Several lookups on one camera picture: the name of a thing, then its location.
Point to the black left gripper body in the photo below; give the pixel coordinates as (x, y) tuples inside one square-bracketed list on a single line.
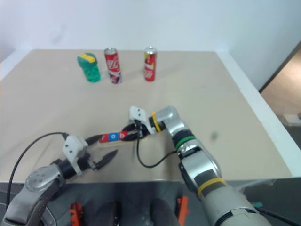
[(87, 162)]

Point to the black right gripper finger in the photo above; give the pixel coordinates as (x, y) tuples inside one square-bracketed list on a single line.
[(129, 127), (133, 136)]

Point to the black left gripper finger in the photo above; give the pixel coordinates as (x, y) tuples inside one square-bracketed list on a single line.
[(107, 159), (93, 139)]

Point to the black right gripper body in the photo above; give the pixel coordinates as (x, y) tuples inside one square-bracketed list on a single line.
[(142, 131)]

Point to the red letter b block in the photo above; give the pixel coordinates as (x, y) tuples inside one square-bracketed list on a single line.
[(122, 135)]

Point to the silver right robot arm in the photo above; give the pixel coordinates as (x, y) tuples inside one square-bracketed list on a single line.
[(200, 162)]

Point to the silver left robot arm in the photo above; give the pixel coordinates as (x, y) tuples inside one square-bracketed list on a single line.
[(35, 188)]

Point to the red letter r block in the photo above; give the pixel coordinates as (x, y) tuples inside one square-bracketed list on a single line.
[(104, 138)]

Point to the wooden bar with coloured blocks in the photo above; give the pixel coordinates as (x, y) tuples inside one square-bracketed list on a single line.
[(113, 145)]

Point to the blue letter o block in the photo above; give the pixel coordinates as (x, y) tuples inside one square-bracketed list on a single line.
[(113, 137)]

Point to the orange plastic part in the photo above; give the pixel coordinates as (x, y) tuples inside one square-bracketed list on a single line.
[(75, 214), (183, 209)]

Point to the red cola can blue base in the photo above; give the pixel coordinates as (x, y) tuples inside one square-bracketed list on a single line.
[(113, 66)]

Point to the red cola can yellow stripe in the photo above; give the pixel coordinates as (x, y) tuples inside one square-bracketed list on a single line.
[(150, 64)]

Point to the green container yellow lid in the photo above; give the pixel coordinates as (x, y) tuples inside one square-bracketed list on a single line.
[(90, 68)]

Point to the small green object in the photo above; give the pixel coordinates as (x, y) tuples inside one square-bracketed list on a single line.
[(258, 204)]

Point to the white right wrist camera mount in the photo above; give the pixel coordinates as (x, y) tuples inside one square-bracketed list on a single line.
[(138, 114)]

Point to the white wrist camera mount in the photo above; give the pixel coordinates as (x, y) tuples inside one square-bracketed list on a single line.
[(73, 148), (138, 114)]

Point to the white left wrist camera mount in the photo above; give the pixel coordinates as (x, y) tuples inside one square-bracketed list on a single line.
[(73, 148)]

